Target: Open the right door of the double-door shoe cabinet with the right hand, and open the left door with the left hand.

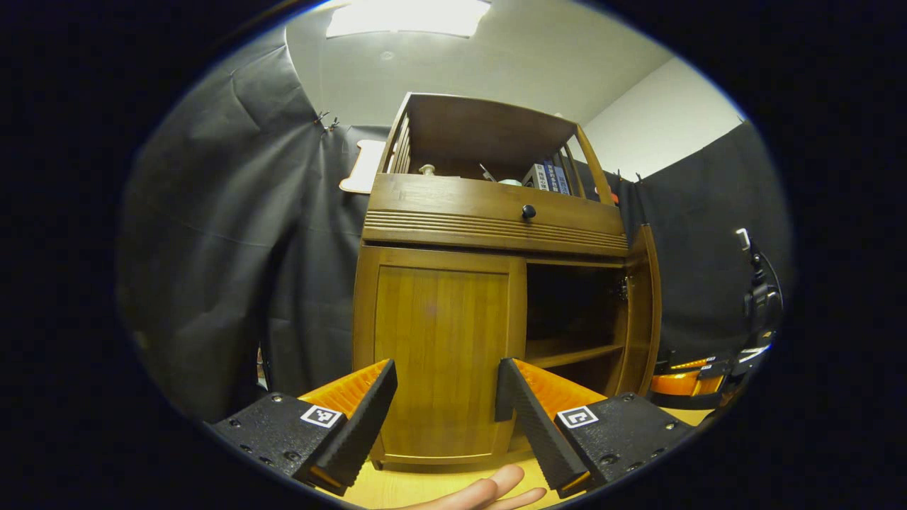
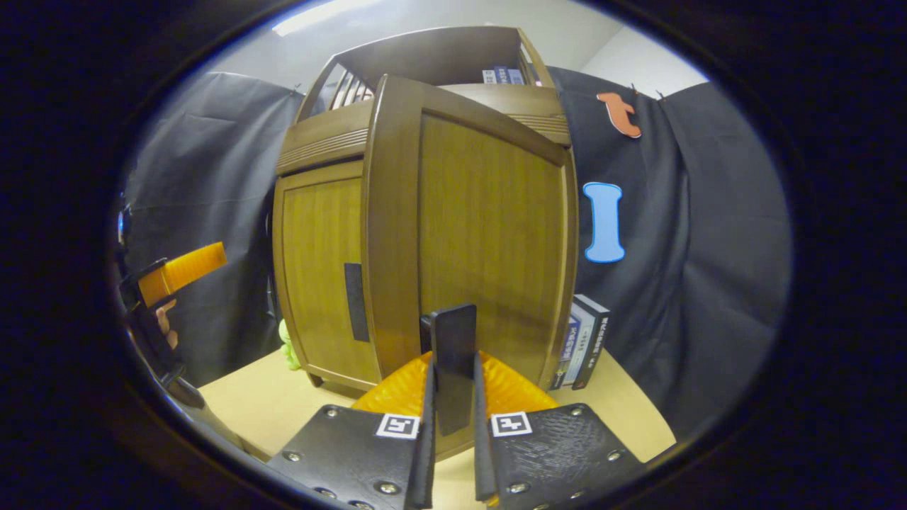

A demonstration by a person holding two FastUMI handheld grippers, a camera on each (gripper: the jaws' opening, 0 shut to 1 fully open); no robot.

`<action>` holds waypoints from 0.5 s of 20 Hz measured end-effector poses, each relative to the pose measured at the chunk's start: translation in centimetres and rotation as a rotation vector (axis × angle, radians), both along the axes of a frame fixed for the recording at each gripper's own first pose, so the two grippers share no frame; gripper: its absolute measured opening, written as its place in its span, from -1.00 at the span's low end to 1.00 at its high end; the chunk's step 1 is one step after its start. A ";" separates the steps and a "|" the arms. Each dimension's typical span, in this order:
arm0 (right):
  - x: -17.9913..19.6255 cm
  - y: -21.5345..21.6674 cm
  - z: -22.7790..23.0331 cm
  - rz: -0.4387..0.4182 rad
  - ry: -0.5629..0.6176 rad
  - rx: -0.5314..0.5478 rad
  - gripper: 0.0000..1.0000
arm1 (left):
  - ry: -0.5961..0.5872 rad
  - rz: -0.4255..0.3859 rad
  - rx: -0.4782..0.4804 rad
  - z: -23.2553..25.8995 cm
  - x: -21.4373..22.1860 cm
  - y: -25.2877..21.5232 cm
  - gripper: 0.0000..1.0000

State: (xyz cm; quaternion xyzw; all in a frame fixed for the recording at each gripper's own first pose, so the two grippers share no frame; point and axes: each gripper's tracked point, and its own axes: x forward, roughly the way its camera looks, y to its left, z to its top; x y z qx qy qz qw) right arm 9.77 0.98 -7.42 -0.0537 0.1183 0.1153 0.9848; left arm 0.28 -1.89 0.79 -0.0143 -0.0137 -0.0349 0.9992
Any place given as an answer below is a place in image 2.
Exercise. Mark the small green toy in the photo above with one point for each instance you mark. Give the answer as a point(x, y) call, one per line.
point(290, 347)

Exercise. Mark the grey book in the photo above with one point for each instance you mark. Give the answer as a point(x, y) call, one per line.
point(516, 77)

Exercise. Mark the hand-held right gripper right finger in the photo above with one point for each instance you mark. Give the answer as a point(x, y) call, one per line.
point(483, 460)

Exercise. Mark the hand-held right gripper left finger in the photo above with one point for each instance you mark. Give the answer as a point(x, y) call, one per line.
point(427, 453)

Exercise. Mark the black and white box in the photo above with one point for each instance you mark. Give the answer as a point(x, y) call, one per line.
point(592, 340)

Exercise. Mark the black backdrop cloth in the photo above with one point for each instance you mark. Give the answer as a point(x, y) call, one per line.
point(708, 248)

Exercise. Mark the wooden cabinet door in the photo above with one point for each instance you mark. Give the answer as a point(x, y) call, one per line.
point(315, 269)
point(489, 234)

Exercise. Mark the wooden double-door shoe cabinet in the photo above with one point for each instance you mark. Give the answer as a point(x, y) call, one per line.
point(319, 145)

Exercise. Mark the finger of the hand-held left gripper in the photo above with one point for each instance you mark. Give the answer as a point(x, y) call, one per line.
point(188, 268)

